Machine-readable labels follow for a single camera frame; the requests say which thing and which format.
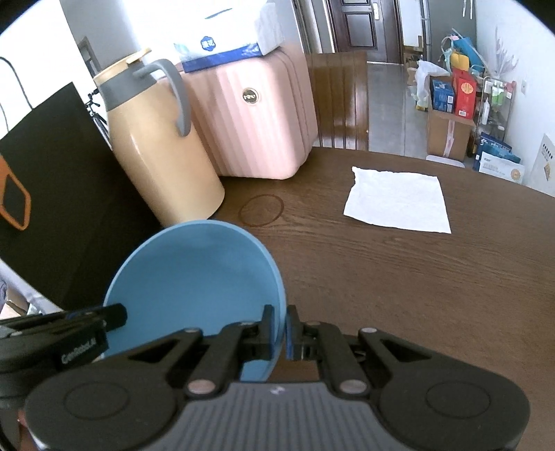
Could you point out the blue paper gift bag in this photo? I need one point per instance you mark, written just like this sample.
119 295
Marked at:
459 43

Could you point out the black paper bag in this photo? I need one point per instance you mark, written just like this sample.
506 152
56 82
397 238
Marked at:
73 195

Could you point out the white plastic bag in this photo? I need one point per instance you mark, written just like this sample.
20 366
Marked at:
422 73

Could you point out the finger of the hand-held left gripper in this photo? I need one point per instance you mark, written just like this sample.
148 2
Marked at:
112 315

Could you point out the white printed board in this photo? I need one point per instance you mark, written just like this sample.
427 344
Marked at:
546 164

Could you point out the blue white flat boxes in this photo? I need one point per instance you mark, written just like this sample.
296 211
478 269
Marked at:
498 162

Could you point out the black bicycle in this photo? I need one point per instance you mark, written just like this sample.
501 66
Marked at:
97 117

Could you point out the dried flower bunch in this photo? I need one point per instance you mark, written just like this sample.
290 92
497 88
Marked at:
506 56

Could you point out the dark wooden door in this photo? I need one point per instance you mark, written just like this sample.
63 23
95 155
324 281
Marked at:
364 30

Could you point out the grey refrigerator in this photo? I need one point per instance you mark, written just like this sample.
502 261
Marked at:
446 17

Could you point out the yellow thermos jug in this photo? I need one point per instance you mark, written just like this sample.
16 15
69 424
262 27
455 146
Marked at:
160 160

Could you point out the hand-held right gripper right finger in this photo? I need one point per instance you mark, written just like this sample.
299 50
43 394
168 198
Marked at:
289 334

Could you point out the red carton box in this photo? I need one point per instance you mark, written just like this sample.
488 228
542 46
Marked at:
465 93

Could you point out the pink ribbed suitcase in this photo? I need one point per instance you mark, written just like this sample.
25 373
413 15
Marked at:
256 125

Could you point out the white wall socket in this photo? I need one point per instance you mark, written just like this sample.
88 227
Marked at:
524 86

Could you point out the dark wooden chair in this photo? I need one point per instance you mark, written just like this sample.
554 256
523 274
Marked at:
338 99

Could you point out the blue white tissue pack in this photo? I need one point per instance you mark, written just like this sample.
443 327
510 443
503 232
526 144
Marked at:
225 39

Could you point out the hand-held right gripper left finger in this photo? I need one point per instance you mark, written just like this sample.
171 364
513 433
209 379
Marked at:
272 331

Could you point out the orange bag tag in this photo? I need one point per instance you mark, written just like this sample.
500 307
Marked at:
5 173

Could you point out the blue carton box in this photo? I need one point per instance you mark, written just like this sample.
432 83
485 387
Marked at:
442 95

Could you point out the brown cardboard box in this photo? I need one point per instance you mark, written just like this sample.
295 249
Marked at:
448 134

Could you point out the blue bowl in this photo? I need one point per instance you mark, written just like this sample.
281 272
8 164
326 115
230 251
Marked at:
195 277

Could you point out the white paper napkin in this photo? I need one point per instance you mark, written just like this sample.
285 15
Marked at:
396 199

